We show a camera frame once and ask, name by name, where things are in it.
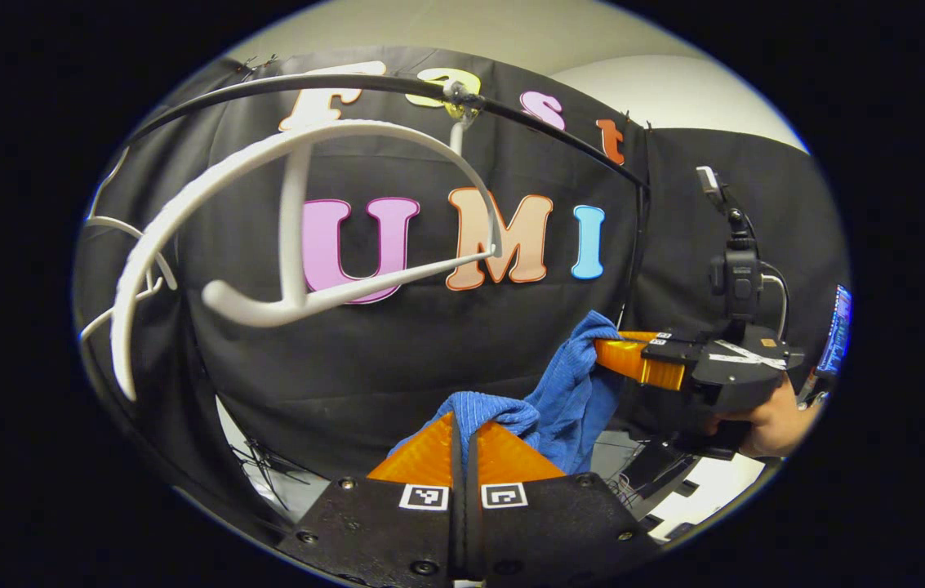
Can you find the black clothes rail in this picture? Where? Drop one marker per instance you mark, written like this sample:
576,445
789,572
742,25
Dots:
348,82

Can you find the black backdrop cloth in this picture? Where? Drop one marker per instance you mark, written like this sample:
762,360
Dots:
397,359

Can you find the white hanger with taped hook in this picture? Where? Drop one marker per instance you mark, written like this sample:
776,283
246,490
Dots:
292,229

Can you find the computer monitor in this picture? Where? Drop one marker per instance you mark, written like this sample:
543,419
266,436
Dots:
836,331

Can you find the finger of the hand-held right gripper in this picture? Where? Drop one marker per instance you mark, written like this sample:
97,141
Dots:
633,359

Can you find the white plastic hanger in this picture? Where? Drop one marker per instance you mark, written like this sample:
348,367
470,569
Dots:
111,220

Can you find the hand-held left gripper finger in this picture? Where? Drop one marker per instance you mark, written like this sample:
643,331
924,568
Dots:
457,531
473,531

